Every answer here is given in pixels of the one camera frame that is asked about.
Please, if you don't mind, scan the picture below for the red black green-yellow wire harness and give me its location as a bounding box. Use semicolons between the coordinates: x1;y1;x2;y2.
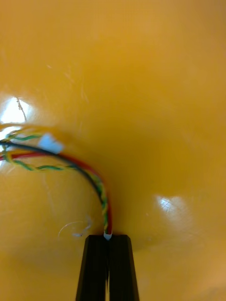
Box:
0;131;113;241

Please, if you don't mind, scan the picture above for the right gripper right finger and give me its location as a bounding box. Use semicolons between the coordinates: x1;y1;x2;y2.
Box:
108;234;140;301

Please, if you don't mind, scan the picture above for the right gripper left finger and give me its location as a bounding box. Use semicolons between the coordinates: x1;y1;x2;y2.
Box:
75;234;110;301

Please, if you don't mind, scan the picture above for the yellow-orange plastic bin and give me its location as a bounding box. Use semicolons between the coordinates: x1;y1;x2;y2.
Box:
0;0;226;301

